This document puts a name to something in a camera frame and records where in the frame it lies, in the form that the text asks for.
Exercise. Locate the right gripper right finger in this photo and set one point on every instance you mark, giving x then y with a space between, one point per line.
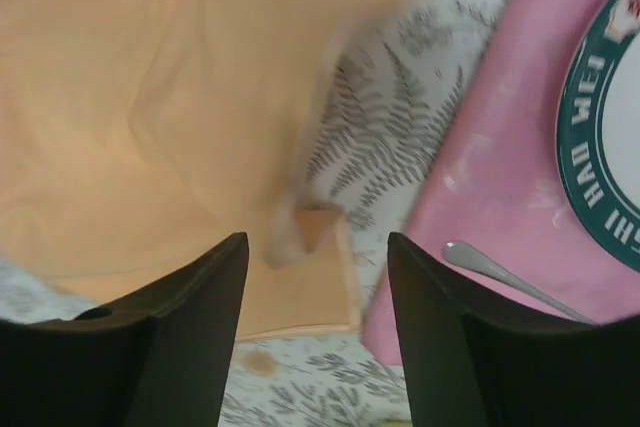
472 357

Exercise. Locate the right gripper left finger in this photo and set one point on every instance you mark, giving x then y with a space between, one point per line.
157 357

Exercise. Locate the orange satin napkin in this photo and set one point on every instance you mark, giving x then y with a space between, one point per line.
138 134

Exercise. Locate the silver spoon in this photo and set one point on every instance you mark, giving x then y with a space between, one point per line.
465 256

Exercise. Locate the pink floral placemat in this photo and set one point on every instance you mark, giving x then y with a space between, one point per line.
495 182

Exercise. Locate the white plate green rim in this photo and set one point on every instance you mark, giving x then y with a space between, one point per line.
597 131

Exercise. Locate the floral patterned tablecloth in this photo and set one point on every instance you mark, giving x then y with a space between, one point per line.
377 129

